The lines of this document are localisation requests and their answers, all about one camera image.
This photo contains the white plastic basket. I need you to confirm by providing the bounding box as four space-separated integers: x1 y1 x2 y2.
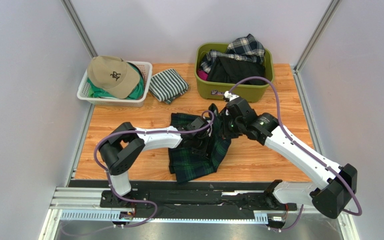
76 61 153 108

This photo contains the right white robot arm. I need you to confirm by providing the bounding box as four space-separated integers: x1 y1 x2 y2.
220 95 358 219

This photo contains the olive green plastic tub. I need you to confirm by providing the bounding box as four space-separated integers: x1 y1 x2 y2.
194 42 275 103

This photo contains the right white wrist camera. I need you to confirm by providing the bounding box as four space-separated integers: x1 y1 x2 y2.
223 91 240 102

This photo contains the grey white plaid skirt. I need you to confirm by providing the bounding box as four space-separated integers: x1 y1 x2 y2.
197 34 266 74

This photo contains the green garment in basket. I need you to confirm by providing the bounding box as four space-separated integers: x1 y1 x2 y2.
87 62 145 100

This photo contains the green plaid skirt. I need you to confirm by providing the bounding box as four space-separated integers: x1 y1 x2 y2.
168 103 232 184

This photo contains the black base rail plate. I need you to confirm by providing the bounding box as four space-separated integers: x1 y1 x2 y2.
68 179 299 222

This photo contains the black garment in tub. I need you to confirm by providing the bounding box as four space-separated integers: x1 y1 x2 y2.
206 57 266 84

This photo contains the pink garment in tub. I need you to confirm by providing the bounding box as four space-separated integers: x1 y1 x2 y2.
196 69 208 81

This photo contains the striped folded cloth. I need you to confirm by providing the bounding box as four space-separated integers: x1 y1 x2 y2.
149 68 189 105

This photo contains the beige baseball cap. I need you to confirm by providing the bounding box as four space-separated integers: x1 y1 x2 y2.
87 55 140 100

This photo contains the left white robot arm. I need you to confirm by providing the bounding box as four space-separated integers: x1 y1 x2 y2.
94 117 215 197

